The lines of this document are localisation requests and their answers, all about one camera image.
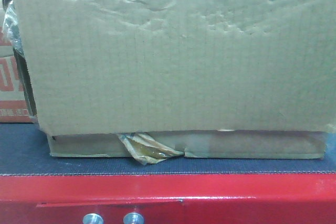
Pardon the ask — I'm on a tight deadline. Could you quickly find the large brown cardboard box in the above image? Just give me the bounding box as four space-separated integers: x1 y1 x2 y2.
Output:
3 0 335 164

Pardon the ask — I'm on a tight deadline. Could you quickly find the dark blue table mat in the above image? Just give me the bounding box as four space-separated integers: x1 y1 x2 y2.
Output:
1 123 335 176

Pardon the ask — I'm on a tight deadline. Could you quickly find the red metal workbench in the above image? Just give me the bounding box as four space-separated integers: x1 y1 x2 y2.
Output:
1 174 335 223

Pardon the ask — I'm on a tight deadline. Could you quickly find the red printed cardboard box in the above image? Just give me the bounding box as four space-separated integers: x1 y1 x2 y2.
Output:
0 8 37 124

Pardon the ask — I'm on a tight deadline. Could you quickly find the silver bolt right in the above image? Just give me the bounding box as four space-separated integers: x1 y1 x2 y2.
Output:
123 212 144 224

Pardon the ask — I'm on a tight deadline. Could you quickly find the silver bolt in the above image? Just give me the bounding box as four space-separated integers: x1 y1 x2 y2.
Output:
82 213 104 224
123 212 144 224

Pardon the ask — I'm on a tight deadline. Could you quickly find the silver bolt left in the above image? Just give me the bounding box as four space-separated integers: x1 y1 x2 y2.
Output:
82 213 104 224

